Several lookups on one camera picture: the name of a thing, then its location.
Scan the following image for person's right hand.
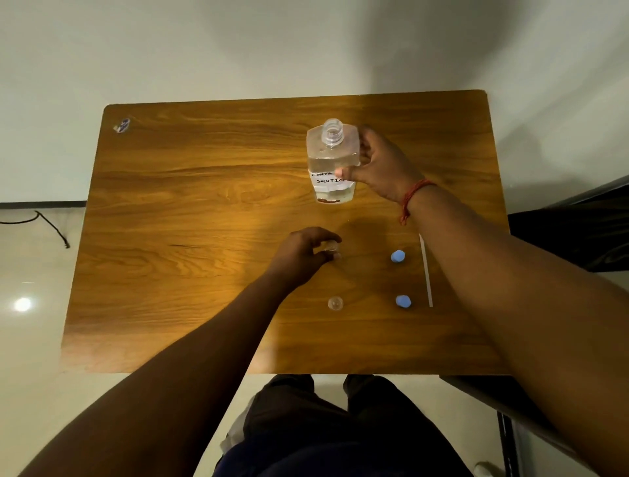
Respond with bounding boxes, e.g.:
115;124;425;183
334;125;426;204

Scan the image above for person's left hand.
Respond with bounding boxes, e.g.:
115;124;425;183
266;226;343;291

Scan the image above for clear plastic solution bottle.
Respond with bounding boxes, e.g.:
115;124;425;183
306;118;362;205

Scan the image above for person's left forearm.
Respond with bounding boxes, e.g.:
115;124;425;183
17;272;295;477

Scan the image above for person's right forearm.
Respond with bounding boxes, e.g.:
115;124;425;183
407;184;629;477

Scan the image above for wooden table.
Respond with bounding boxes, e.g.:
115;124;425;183
60;89;512;376

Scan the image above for red thread wristband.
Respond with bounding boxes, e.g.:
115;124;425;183
399;179;438;226

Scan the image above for white thin stick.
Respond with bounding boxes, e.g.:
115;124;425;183
419;234;434;308

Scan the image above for person's dark trousers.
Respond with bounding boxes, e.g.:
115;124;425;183
212;374;475;477

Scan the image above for black chair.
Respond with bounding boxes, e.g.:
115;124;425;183
439;175;629;477

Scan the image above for black cable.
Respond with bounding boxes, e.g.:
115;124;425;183
0;210;71;249

